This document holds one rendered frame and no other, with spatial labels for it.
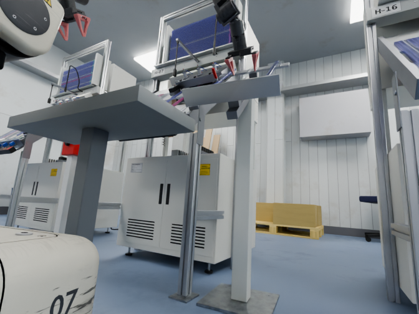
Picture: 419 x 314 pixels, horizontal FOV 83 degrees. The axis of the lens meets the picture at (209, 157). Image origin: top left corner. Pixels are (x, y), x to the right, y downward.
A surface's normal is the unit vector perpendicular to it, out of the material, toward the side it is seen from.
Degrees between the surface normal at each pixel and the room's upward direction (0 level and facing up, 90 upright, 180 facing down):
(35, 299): 90
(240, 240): 90
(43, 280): 85
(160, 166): 90
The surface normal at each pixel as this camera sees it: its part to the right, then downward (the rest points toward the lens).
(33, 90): 0.88, -0.04
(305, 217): -0.47, -0.20
